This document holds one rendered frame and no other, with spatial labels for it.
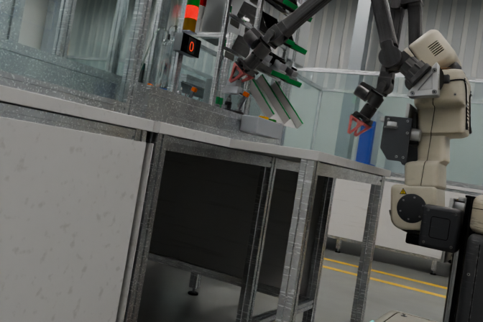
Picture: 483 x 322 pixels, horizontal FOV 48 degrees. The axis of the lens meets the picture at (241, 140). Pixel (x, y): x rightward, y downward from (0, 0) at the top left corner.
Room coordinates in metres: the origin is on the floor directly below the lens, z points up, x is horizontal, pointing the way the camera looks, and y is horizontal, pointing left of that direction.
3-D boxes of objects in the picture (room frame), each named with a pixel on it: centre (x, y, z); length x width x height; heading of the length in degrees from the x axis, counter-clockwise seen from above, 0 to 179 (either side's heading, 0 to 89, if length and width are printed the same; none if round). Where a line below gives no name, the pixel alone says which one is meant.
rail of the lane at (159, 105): (1.91, 0.08, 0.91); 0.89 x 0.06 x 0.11; 151
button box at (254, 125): (2.05, -0.07, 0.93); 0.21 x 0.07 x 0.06; 151
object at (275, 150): (2.18, -0.15, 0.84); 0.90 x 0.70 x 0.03; 151
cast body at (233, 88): (2.23, 0.07, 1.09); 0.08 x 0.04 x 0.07; 60
